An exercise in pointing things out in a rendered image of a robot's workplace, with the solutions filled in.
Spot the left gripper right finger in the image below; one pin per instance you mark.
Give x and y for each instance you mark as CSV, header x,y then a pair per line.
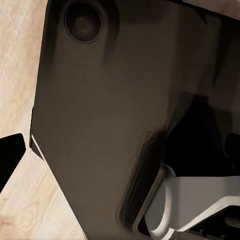
x,y
232,149

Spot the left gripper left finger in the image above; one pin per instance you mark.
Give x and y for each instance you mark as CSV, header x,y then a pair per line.
x,y
12,149

